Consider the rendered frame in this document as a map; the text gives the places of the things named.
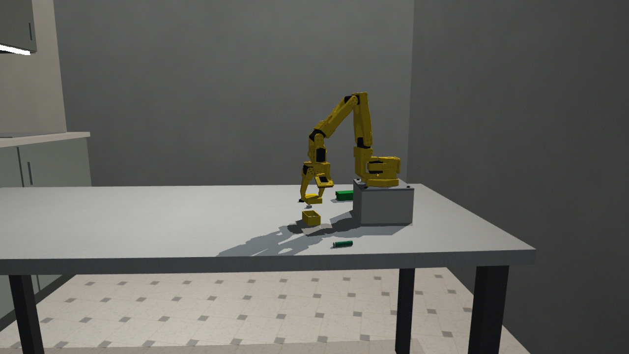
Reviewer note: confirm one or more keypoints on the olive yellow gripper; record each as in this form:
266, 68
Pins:
321, 173

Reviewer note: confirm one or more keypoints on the green aaa battery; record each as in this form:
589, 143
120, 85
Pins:
342, 243

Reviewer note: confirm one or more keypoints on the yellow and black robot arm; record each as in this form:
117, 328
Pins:
382, 170

